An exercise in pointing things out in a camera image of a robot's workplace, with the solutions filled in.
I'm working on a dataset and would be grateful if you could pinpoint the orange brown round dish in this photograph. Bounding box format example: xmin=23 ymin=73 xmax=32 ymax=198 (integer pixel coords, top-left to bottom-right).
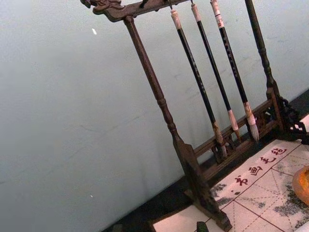
xmin=291 ymin=165 xmax=309 ymax=204

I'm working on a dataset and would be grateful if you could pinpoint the black brush with dark tip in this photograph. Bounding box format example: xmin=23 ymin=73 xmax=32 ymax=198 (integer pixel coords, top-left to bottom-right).
xmin=169 ymin=9 xmax=228 ymax=158

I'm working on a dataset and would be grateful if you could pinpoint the black brush with labelled handle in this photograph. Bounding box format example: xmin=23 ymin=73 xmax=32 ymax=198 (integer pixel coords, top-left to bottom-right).
xmin=209 ymin=0 xmax=261 ymax=143

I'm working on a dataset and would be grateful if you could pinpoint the black brush with brown tip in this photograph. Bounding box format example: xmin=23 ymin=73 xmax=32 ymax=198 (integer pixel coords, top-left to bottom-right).
xmin=190 ymin=3 xmax=242 ymax=144

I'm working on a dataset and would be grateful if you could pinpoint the small dark green block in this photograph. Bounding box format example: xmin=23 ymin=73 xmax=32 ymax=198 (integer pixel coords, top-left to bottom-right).
xmin=196 ymin=220 xmax=209 ymax=232

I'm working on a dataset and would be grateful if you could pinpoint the dark wooden brush rack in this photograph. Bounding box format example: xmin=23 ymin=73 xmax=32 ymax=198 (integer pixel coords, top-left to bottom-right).
xmin=80 ymin=0 xmax=309 ymax=232

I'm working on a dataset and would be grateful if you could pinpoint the white felt calligraphy mat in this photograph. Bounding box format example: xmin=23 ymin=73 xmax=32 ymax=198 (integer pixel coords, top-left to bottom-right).
xmin=152 ymin=138 xmax=309 ymax=232

